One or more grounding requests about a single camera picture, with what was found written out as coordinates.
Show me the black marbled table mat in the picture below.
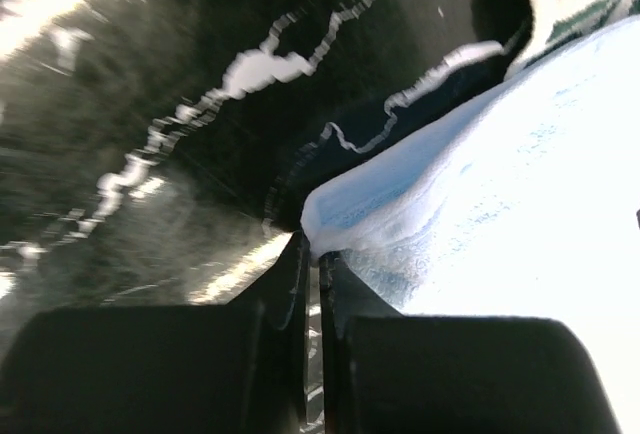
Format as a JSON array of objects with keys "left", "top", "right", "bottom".
[{"left": 1, "top": 0, "right": 530, "bottom": 323}]

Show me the light blue towel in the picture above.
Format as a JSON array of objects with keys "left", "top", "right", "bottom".
[{"left": 300, "top": 17, "right": 639, "bottom": 433}]

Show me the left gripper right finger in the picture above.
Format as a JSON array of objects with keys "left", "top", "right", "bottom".
[{"left": 319, "top": 254, "right": 619, "bottom": 433}]

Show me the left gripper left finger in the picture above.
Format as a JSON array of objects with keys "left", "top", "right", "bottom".
[{"left": 1, "top": 233, "right": 306, "bottom": 433}]

